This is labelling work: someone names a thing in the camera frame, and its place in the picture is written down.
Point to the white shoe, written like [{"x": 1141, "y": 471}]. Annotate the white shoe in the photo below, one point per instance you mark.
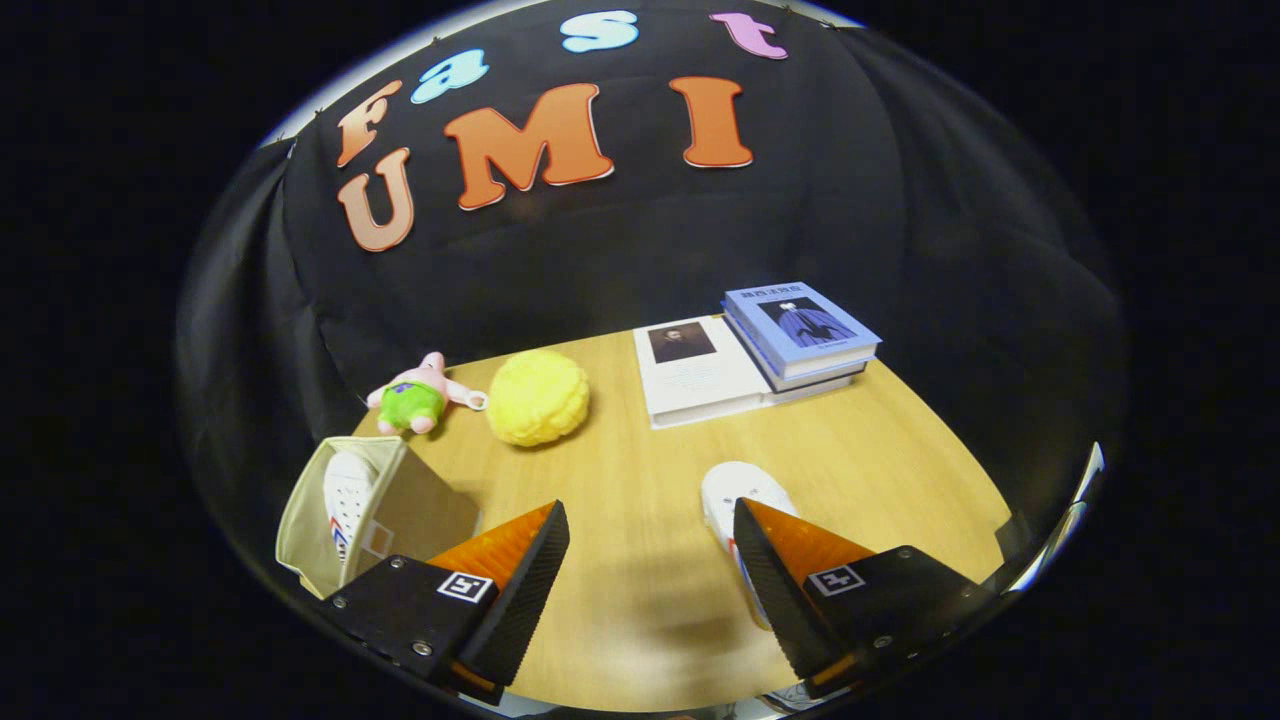
[
  {"x": 348, "y": 490},
  {"x": 735, "y": 485}
]

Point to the pink plush toy green shorts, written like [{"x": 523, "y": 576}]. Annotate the pink plush toy green shorts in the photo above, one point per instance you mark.
[{"x": 412, "y": 402}]

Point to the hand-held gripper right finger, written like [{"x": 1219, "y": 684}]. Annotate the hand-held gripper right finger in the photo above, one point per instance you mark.
[{"x": 775, "y": 600}]

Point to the blue book with figure cover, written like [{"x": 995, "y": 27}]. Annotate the blue book with figure cover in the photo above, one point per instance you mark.
[{"x": 800, "y": 325}]

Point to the white book with portrait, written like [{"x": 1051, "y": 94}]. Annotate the white book with portrait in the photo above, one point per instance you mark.
[{"x": 700, "y": 385}]

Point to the beige fabric storage box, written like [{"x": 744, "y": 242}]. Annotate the beige fabric storage box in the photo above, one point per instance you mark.
[{"x": 430, "y": 510}]

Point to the yellow plush bun toy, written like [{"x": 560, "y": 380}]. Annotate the yellow plush bun toy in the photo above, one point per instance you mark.
[{"x": 538, "y": 398}]

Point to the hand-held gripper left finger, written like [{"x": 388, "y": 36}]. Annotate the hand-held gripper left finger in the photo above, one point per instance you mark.
[{"x": 525, "y": 600}]

